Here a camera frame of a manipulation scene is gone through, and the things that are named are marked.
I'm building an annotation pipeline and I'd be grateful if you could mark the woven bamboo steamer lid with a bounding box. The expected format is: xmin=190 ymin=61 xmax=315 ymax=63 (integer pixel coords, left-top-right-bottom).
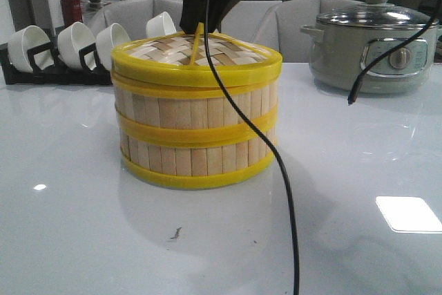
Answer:
xmin=111 ymin=26 xmax=282 ymax=88

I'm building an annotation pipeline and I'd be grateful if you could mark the bamboo steamer drawer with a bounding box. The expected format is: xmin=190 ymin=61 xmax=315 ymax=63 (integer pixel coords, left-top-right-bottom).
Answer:
xmin=112 ymin=73 xmax=278 ymax=133
xmin=117 ymin=125 xmax=279 ymax=190

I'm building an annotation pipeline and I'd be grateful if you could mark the white cabinet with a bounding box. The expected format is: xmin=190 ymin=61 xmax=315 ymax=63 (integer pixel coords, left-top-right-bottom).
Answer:
xmin=220 ymin=0 xmax=282 ymax=41

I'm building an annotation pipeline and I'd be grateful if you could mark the right grey chair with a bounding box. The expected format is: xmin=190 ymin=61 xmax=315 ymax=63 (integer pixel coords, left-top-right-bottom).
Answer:
xmin=252 ymin=0 xmax=359 ymax=63

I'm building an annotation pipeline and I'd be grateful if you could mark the grey chair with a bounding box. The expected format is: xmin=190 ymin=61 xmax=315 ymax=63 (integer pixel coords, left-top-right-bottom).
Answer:
xmin=252 ymin=0 xmax=359 ymax=63
xmin=86 ymin=0 xmax=182 ymax=40

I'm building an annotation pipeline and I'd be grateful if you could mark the white bowl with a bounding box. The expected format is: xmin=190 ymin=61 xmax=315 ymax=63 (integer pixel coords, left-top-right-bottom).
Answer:
xmin=57 ymin=21 xmax=95 ymax=70
xmin=8 ymin=25 xmax=50 ymax=73
xmin=146 ymin=11 xmax=177 ymax=38
xmin=96 ymin=23 xmax=131 ymax=71

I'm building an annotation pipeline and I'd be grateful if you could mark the left grey chair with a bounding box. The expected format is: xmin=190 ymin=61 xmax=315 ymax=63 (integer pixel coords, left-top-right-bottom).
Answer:
xmin=86 ymin=0 xmax=182 ymax=40

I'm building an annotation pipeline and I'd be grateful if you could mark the grey electric cooking pot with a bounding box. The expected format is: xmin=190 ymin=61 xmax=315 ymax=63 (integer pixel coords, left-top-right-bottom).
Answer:
xmin=300 ymin=23 xmax=441 ymax=94

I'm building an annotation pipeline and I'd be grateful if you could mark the glass pot lid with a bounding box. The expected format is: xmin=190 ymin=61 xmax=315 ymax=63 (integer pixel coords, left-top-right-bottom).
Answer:
xmin=316 ymin=0 xmax=430 ymax=29

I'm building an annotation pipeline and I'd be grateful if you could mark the black dish rack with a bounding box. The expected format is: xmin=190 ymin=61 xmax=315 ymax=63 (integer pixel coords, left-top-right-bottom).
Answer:
xmin=1 ymin=42 xmax=112 ymax=86

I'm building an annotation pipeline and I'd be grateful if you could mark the black dangling cable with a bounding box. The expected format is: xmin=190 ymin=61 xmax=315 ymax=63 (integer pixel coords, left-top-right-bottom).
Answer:
xmin=347 ymin=0 xmax=442 ymax=106

